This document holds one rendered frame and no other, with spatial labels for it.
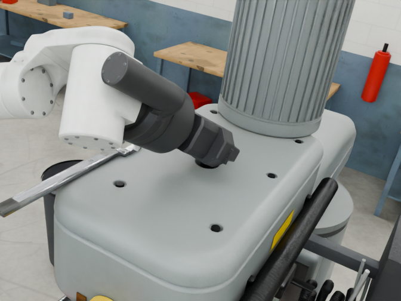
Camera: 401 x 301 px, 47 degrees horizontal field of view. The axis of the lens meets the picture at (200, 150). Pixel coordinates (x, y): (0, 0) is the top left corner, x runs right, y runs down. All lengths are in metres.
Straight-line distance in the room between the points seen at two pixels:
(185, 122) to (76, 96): 0.14
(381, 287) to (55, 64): 0.69
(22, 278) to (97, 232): 2.70
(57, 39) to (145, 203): 0.22
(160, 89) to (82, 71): 0.08
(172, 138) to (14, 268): 2.83
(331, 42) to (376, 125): 4.25
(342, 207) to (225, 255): 0.84
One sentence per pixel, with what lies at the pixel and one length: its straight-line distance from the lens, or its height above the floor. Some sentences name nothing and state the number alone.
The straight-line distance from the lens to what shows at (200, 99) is 5.28.
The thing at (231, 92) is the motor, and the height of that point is 1.95.
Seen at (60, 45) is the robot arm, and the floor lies 2.08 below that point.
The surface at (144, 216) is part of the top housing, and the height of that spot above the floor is 1.89.
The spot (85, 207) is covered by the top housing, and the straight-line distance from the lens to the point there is 0.57.
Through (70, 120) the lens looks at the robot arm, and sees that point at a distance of 0.47.
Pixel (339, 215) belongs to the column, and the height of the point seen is 1.56.
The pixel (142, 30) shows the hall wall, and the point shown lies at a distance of 5.92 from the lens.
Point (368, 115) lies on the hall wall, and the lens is 5.02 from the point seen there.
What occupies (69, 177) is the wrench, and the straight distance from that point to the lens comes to 0.61.
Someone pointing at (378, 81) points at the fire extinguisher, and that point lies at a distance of 4.79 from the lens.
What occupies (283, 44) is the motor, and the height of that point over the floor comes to 2.05.
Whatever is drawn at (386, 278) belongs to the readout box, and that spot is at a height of 1.68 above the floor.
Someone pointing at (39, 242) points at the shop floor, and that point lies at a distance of 3.50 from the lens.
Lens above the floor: 2.22
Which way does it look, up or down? 27 degrees down
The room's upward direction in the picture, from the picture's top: 9 degrees clockwise
